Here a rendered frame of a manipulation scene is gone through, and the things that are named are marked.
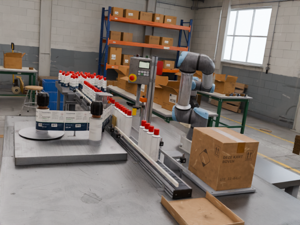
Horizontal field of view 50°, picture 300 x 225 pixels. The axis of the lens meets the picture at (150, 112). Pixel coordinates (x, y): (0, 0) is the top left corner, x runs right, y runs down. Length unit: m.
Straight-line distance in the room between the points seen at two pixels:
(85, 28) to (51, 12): 1.06
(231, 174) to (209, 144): 0.20
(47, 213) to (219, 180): 0.87
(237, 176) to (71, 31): 8.47
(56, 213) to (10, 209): 0.19
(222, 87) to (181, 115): 4.17
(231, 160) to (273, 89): 6.88
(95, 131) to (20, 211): 0.84
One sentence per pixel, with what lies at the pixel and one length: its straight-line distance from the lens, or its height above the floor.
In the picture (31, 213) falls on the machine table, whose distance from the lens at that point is 1.50.
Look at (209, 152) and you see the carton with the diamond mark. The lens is 1.81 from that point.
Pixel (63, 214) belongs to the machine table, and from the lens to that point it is 1.48.
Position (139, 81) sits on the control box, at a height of 1.31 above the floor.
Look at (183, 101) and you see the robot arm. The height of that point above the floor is 1.20.
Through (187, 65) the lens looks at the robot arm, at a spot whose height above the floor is 1.46.
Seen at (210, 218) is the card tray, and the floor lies 0.83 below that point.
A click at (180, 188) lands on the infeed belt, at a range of 1.68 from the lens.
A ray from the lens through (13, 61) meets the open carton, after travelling 7.51.
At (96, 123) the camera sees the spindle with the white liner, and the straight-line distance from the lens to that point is 2.14.
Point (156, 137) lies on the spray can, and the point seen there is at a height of 1.04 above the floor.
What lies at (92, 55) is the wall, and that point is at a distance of 10.02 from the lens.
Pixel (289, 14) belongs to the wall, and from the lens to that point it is 8.58.
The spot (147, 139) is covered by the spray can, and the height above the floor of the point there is 1.00.
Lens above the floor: 1.57
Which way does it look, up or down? 12 degrees down
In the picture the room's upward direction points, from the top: 6 degrees clockwise
